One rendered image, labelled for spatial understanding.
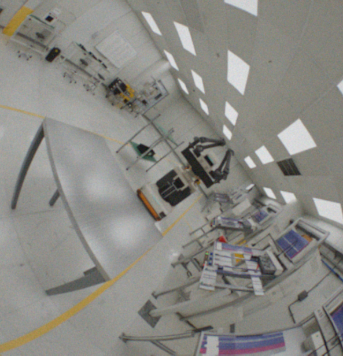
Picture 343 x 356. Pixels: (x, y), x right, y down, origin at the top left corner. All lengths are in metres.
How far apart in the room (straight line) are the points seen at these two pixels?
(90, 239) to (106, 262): 0.08
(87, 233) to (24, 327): 0.93
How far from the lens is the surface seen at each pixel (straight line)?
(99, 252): 0.50
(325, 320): 1.23
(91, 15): 6.12
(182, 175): 2.43
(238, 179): 10.20
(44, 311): 1.21
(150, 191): 2.55
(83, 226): 0.51
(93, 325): 1.34
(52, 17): 4.59
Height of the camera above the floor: 1.18
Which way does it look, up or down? 13 degrees down
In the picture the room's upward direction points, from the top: 53 degrees clockwise
